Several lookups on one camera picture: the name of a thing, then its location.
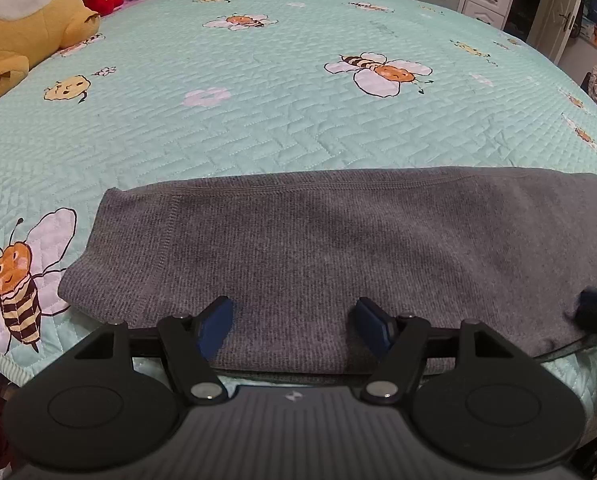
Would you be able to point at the mint quilted bee bedspread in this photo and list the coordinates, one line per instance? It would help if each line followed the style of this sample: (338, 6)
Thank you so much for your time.
(184, 89)

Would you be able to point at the white drawer cabinet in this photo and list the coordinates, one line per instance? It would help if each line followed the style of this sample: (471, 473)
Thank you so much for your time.
(492, 12)

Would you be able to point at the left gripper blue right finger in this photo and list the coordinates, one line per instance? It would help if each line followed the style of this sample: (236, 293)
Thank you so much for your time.
(377, 329)

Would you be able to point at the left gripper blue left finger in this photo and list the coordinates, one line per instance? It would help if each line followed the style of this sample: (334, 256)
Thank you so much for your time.
(213, 325)

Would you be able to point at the white door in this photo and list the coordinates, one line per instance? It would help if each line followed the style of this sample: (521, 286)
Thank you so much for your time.
(552, 25)

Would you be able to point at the grey knitted sweater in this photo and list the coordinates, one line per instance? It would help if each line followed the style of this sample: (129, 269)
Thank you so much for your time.
(512, 247)

